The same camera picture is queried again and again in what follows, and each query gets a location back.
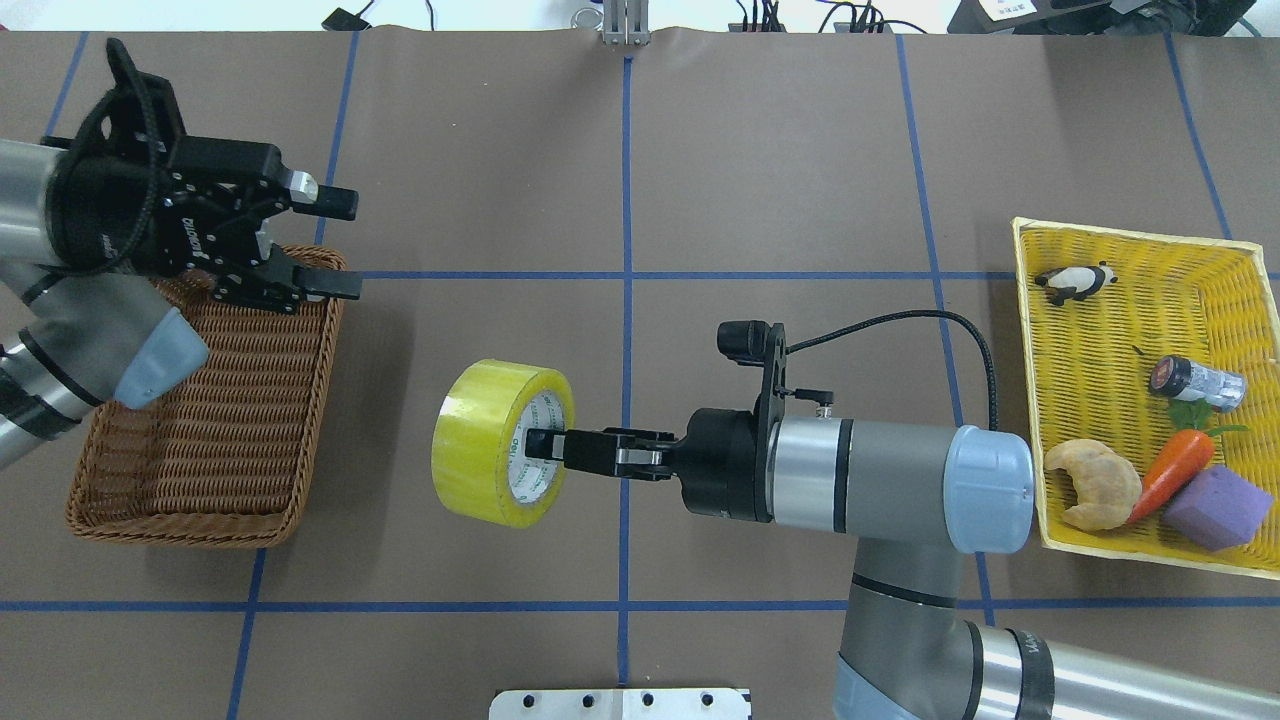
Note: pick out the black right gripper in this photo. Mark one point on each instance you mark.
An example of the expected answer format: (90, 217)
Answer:
(722, 465)

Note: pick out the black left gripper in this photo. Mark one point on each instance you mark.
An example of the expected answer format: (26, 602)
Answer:
(108, 232)

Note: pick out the yellow tape roll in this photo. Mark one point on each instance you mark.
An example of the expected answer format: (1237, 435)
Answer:
(479, 464)

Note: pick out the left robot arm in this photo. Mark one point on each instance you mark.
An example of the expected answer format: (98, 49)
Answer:
(95, 338)

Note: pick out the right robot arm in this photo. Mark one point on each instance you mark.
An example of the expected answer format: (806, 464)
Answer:
(918, 500)

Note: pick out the brown wicker basket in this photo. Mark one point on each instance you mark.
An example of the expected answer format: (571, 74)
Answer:
(225, 459)

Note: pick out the small black device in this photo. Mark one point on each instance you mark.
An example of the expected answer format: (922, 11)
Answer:
(340, 20)

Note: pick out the panda figurine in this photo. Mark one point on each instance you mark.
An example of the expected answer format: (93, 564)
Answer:
(1077, 282)

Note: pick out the croissant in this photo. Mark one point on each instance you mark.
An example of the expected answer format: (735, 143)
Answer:
(1107, 486)

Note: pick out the toy carrot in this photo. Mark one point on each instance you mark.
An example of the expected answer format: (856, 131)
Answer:
(1185, 454)

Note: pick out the purple sponge block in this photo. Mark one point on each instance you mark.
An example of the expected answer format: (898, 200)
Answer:
(1218, 509)

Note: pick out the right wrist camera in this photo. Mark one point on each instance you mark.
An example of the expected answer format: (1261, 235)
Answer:
(762, 344)

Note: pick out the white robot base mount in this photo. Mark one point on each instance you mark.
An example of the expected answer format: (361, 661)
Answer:
(623, 703)

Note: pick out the aluminium frame post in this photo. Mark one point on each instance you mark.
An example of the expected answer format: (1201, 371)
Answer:
(618, 22)

